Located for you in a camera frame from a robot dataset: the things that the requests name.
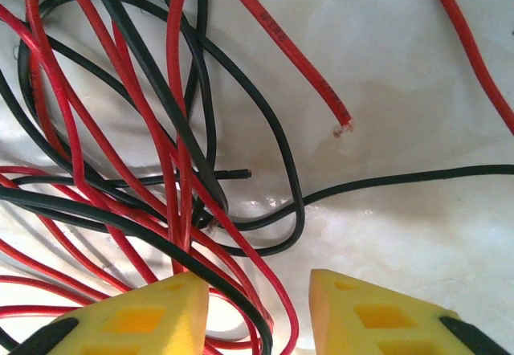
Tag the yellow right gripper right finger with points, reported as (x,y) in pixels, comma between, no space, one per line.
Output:
(381,323)

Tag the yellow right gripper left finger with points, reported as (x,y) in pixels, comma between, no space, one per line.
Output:
(132,327)

